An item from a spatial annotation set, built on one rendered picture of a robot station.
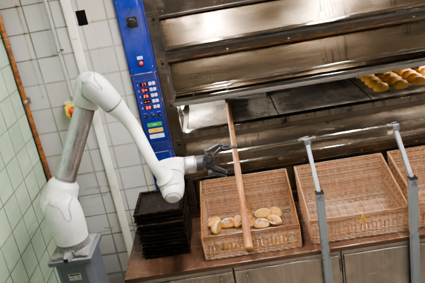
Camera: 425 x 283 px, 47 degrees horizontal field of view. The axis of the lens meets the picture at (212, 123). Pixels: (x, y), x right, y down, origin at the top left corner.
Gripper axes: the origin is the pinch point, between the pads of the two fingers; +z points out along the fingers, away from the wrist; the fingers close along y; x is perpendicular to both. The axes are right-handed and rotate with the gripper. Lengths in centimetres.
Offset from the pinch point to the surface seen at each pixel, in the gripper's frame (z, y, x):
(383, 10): 95, -53, -49
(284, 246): 19, 60, -3
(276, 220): 17, 56, -26
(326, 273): 39, 74, 6
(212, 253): -22, 58, -4
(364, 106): 82, 4, -54
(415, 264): 87, 77, 6
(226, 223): -12, 57, -33
